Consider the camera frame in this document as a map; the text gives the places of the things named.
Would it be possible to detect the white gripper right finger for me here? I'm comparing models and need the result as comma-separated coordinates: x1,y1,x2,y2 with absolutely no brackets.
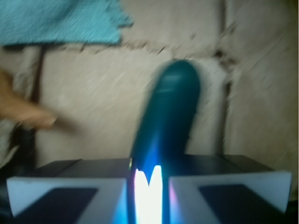
168,155,292,224

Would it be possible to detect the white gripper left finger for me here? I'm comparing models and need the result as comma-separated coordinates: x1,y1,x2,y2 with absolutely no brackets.
7,159,130,224

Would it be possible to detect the dark green plastic pickle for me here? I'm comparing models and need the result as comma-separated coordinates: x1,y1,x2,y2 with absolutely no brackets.
128,60,200,224

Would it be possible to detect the orange spiral seashell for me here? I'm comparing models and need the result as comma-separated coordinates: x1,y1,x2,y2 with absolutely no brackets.
0,71,57,129

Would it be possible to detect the brown paper lined box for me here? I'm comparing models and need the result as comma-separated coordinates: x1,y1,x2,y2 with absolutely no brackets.
0,0,299,175

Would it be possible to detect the teal cloth rag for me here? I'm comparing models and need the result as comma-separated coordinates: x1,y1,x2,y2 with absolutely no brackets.
0,0,134,45

